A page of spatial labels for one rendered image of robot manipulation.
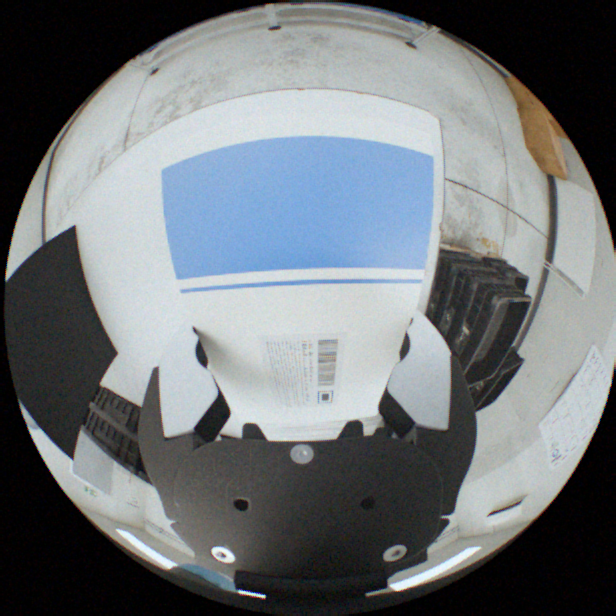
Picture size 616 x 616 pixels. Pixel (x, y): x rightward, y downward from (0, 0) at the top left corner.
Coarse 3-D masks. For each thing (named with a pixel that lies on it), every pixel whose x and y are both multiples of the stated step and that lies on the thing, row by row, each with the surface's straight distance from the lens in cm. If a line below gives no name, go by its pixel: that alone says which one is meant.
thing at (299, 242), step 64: (256, 128) 9; (320, 128) 9; (384, 128) 9; (192, 192) 9; (256, 192) 8; (320, 192) 8; (384, 192) 9; (192, 256) 10; (256, 256) 9; (320, 256) 8; (384, 256) 9; (192, 320) 11; (256, 320) 10; (320, 320) 10; (384, 320) 11; (256, 384) 14; (320, 384) 13; (384, 384) 15
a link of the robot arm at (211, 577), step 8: (176, 568) 28; (184, 568) 28; (192, 568) 28; (200, 568) 29; (184, 576) 26; (192, 576) 26; (200, 576) 26; (208, 576) 27; (216, 576) 28; (224, 576) 30; (208, 584) 26; (216, 584) 26; (224, 584) 28; (232, 584) 29
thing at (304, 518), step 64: (256, 448) 6; (320, 448) 6; (384, 448) 6; (192, 512) 6; (256, 512) 6; (320, 512) 5; (384, 512) 6; (256, 576) 6; (320, 576) 6; (384, 576) 6
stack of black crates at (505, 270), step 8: (488, 264) 116; (496, 264) 112; (504, 264) 122; (504, 272) 109; (512, 272) 111; (520, 272) 129; (512, 280) 133; (520, 280) 134; (528, 280) 131; (520, 288) 134
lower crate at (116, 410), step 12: (96, 396) 83; (108, 396) 79; (120, 396) 76; (96, 408) 78; (108, 408) 76; (120, 408) 73; (132, 408) 69; (108, 420) 72; (120, 420) 71; (132, 420) 68; (132, 432) 65
